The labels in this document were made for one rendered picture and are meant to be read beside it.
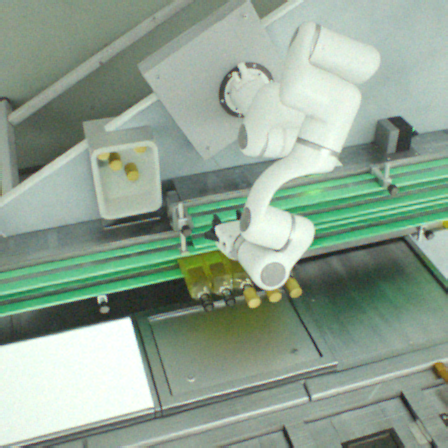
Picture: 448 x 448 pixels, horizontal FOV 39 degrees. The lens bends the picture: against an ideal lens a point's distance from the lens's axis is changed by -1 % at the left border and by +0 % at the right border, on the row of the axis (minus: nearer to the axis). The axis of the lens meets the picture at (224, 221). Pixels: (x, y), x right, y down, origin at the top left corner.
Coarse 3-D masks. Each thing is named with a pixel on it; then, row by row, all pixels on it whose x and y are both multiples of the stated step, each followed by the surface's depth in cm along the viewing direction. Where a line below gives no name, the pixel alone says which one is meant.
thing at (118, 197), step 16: (128, 144) 165; (144, 144) 166; (96, 160) 166; (128, 160) 175; (144, 160) 177; (96, 176) 167; (112, 176) 177; (144, 176) 180; (112, 192) 180; (128, 192) 181; (144, 192) 183; (160, 192) 176; (112, 208) 178; (128, 208) 178; (144, 208) 178
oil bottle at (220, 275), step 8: (208, 256) 176; (216, 256) 176; (208, 264) 174; (216, 264) 174; (224, 264) 174; (208, 272) 173; (216, 272) 171; (224, 272) 171; (216, 280) 169; (224, 280) 169; (232, 280) 170; (216, 288) 169; (232, 288) 171
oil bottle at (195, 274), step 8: (184, 256) 177; (192, 256) 177; (200, 256) 177; (184, 264) 174; (192, 264) 174; (200, 264) 174; (184, 272) 175; (192, 272) 171; (200, 272) 171; (192, 280) 169; (200, 280) 169; (208, 280) 169; (192, 288) 168; (200, 288) 167; (208, 288) 168; (192, 296) 170
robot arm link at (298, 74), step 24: (312, 24) 119; (288, 48) 121; (312, 48) 118; (288, 72) 114; (312, 72) 112; (288, 96) 113; (312, 96) 112; (336, 96) 112; (360, 96) 115; (312, 120) 114; (336, 120) 113; (336, 144) 114
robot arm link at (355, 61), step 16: (320, 32) 118; (336, 32) 120; (320, 48) 118; (336, 48) 118; (352, 48) 119; (368, 48) 120; (320, 64) 120; (336, 64) 119; (352, 64) 119; (368, 64) 119; (352, 80) 121
